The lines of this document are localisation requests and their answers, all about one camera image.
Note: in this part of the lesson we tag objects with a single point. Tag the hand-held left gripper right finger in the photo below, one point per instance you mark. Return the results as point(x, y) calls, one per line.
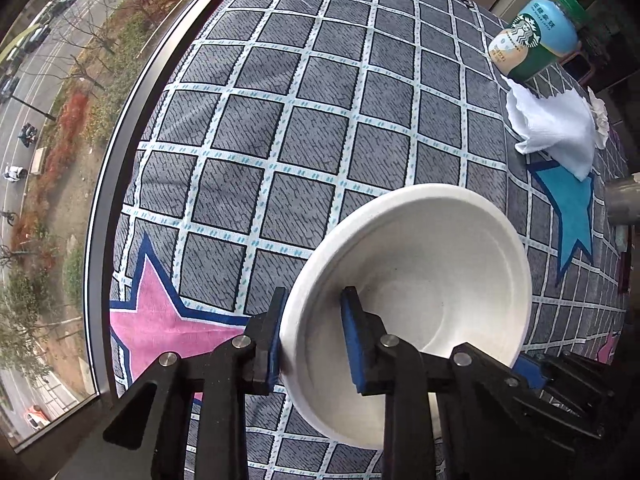
point(355, 340)

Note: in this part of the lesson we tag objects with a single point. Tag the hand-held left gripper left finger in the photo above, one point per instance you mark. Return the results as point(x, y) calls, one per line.
point(274, 360)

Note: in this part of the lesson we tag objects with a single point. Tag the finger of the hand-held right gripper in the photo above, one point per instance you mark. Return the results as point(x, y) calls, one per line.
point(530, 372)

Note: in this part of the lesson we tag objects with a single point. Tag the white paper bowl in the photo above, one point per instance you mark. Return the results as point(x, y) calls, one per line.
point(440, 270)

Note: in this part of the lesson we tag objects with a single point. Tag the black phone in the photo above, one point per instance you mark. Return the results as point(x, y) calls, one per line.
point(625, 272)

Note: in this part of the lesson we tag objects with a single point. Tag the pink thermos bottle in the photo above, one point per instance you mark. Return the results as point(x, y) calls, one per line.
point(625, 200)

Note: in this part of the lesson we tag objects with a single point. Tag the checked tablecloth with stars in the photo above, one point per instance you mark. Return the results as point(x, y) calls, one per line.
point(300, 110)

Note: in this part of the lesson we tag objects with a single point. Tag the white paper towel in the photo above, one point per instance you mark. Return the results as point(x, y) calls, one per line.
point(555, 125)

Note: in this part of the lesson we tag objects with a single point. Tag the crumpled white tissue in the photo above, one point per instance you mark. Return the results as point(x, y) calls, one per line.
point(600, 120)

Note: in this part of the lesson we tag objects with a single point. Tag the green-capped drink bottle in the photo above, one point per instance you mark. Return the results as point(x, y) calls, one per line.
point(535, 35)

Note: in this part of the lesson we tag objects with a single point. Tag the dark window frame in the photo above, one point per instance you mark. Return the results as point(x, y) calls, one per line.
point(102, 220)

